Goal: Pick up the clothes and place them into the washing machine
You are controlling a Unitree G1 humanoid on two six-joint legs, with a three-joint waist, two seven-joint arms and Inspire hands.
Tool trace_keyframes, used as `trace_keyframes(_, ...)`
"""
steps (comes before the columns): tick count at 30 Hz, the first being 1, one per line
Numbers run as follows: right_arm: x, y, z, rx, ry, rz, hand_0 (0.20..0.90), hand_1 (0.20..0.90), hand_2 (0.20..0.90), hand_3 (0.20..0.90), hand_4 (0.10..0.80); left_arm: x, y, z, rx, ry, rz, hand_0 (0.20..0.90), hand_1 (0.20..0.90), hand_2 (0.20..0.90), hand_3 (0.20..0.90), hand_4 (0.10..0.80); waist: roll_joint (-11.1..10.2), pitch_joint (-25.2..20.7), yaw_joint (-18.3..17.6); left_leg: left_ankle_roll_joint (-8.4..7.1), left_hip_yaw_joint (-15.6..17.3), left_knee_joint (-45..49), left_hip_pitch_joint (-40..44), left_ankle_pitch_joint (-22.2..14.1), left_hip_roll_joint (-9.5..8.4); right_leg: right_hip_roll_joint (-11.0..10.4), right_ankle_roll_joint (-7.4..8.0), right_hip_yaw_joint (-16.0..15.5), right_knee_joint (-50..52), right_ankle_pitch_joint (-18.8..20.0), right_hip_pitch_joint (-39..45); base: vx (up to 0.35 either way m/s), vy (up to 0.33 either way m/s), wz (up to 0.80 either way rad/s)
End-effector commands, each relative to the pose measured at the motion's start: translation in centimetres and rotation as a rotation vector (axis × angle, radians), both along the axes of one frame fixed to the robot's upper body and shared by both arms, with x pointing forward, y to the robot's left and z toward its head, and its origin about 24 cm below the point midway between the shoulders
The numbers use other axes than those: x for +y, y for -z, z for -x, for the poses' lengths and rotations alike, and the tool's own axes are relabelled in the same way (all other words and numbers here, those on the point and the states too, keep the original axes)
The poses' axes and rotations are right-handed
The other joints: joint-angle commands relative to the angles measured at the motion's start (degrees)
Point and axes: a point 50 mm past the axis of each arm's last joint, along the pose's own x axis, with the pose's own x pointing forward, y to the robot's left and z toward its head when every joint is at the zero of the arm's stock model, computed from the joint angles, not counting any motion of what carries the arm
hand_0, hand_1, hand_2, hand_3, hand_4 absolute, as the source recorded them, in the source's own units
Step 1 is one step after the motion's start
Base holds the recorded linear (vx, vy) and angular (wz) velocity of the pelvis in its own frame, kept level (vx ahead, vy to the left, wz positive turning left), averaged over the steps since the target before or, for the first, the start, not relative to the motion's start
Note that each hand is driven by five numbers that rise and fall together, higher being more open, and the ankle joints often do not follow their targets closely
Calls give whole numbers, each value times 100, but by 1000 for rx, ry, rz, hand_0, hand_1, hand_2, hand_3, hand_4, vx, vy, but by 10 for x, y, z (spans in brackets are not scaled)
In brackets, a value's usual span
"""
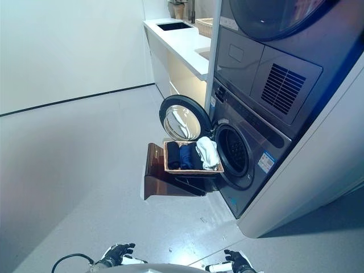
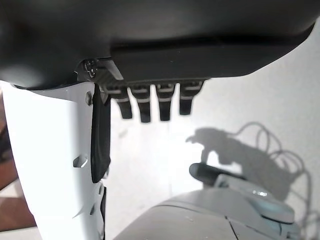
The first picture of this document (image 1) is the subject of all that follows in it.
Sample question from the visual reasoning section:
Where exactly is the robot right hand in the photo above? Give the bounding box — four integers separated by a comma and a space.
224, 249, 254, 271

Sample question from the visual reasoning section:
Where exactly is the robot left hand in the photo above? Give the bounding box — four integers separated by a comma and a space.
100, 243, 136, 267

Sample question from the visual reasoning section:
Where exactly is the grey front-load washing machine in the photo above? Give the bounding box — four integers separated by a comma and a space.
209, 77, 293, 220

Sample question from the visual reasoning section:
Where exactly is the round washing machine door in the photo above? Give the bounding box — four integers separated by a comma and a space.
159, 94, 213, 142

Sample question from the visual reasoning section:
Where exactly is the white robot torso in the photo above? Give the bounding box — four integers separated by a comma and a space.
82, 263, 242, 273

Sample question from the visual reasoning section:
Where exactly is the brown wooden stool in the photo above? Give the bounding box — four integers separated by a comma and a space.
143, 142, 208, 201

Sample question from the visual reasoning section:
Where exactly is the energy label sticker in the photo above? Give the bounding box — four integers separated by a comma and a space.
260, 150, 276, 173

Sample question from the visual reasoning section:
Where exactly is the wicker laundry basket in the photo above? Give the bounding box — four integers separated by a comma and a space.
163, 140, 225, 175

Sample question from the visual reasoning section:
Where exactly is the dark folded garment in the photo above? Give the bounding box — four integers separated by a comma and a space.
189, 143, 206, 171

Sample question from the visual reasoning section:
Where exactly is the white cloth garment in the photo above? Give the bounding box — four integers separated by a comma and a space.
196, 136, 221, 172

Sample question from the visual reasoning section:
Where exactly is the black rolled garment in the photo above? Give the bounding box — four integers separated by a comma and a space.
166, 141, 181, 169

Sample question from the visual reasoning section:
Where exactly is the blue rolled garment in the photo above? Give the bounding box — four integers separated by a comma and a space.
178, 144, 197, 169

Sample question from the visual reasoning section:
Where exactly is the grey stacked dryer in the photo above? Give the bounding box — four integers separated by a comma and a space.
213, 0, 364, 140

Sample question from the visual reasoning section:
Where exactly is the white counter cabinet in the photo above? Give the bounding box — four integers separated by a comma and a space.
143, 18, 213, 107

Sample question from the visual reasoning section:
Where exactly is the black rectangular sink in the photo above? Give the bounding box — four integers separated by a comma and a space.
156, 22, 195, 31

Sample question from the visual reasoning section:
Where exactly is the woven basket on counter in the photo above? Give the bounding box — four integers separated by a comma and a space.
195, 17, 214, 38

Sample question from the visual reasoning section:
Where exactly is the dark metal faucet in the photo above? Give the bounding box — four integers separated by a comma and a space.
186, 0, 199, 24

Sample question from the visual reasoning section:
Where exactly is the beige plant pot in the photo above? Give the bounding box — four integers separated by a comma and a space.
172, 2, 184, 19

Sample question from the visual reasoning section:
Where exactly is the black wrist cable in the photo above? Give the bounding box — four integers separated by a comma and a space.
50, 253, 95, 273

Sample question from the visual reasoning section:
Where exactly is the white appliance enclosure cabinet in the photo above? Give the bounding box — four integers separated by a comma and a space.
237, 45, 364, 239

